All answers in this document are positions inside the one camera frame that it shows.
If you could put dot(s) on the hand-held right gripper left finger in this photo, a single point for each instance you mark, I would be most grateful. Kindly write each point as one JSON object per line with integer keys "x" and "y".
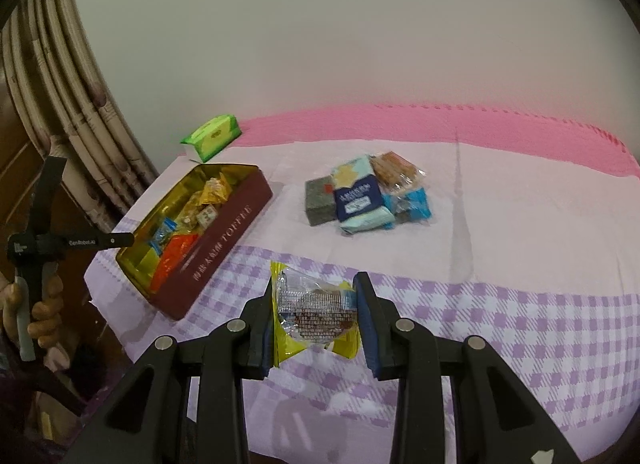
{"x": 256, "y": 344}

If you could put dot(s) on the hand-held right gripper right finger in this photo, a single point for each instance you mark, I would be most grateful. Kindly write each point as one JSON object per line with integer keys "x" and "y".
{"x": 372, "y": 339}

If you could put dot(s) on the yellow edged brown cake packet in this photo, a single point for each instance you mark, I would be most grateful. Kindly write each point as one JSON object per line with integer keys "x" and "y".
{"x": 315, "y": 314}

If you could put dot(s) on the maroon candy tin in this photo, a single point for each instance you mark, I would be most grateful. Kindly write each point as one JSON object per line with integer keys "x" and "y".
{"x": 220, "y": 254}

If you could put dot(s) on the red snack packet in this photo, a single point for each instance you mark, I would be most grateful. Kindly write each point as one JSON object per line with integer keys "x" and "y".
{"x": 175, "y": 259}

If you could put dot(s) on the blue candy packet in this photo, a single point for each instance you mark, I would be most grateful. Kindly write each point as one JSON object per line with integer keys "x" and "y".
{"x": 162, "y": 236}
{"x": 412, "y": 201}

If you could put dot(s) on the dark blue biscuit packet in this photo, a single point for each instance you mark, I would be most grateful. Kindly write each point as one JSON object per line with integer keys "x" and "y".
{"x": 357, "y": 201}

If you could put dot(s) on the grey green cake block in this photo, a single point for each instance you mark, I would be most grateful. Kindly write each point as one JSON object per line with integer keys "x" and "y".
{"x": 320, "y": 201}

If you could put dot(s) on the pale star cracker packet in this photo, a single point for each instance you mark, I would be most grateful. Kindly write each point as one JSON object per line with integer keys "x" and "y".
{"x": 350, "y": 172}

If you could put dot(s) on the clear peanut brittle packet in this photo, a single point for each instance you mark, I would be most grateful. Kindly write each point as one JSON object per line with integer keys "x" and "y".
{"x": 395, "y": 169}

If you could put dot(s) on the person's left hand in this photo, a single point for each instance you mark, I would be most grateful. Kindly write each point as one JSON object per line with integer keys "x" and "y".
{"x": 47, "y": 324}

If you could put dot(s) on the brown wooden cabinet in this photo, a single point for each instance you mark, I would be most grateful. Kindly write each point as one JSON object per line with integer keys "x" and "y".
{"x": 12, "y": 169}

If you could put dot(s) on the purple checked bed sheet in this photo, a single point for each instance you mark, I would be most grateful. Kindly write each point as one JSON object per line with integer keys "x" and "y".
{"x": 500, "y": 344}

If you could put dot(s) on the beige patterned curtain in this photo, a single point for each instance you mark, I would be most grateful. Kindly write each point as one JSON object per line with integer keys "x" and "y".
{"x": 90, "y": 109}

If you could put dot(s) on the green tissue pack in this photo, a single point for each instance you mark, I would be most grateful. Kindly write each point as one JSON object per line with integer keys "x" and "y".
{"x": 215, "y": 137}

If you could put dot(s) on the pink foam mat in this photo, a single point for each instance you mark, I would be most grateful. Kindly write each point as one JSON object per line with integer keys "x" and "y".
{"x": 450, "y": 124}

